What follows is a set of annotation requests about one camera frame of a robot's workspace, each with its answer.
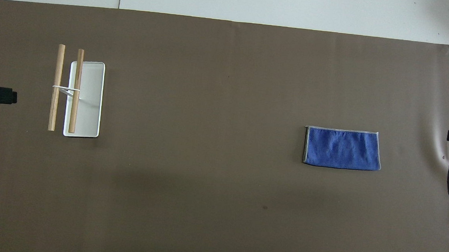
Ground blue towel grey edge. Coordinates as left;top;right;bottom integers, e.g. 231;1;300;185
302;125;384;172

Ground white towel rack wooden bars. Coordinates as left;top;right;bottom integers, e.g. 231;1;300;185
47;44;107;139

